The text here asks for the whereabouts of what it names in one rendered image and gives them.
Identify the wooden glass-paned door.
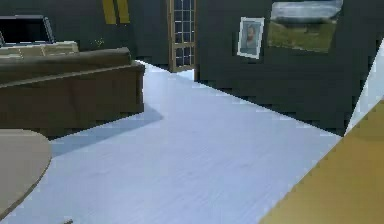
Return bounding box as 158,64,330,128
166,0,198,73

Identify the white-framed portrait picture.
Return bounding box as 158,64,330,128
236,16,266,60

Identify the brown sofa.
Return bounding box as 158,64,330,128
0,46,146,138

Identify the large landscape painting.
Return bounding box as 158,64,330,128
266,0,344,54

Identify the beige television stand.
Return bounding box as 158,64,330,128
0,40,80,60

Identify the round beige table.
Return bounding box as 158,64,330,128
0,129,53,221

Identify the black television set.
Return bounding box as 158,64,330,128
0,14,56,48

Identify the yellow striped wall hanging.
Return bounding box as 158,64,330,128
101,0,131,25

